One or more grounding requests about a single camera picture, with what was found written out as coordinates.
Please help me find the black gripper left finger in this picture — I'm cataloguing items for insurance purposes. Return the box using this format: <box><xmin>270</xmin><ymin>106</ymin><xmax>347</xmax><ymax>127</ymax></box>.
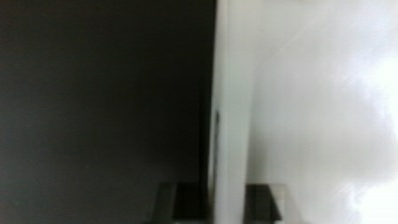
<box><xmin>148</xmin><ymin>182</ymin><xmax>207</xmax><ymax>224</ymax></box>

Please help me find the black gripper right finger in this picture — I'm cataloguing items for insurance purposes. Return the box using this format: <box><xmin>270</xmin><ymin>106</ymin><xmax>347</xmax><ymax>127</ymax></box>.
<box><xmin>246</xmin><ymin>184</ymin><xmax>286</xmax><ymax>224</ymax></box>

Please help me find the white square tabletop panel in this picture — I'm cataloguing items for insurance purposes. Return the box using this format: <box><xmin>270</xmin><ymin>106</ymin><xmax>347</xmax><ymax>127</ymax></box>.
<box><xmin>210</xmin><ymin>0</ymin><xmax>398</xmax><ymax>224</ymax></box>

